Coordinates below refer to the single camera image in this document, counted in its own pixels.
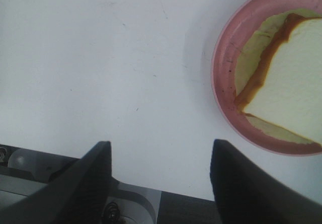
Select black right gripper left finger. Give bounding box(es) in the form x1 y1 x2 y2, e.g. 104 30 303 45
1 141 112 223

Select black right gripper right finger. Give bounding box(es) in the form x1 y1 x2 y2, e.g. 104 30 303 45
210 139 321 223

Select pink round plate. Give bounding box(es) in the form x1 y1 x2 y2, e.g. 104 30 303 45
211 0 321 156

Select white bread sandwich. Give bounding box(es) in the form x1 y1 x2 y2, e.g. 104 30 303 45
234 9 321 145

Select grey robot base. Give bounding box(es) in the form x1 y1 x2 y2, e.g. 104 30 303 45
0 144 162 224

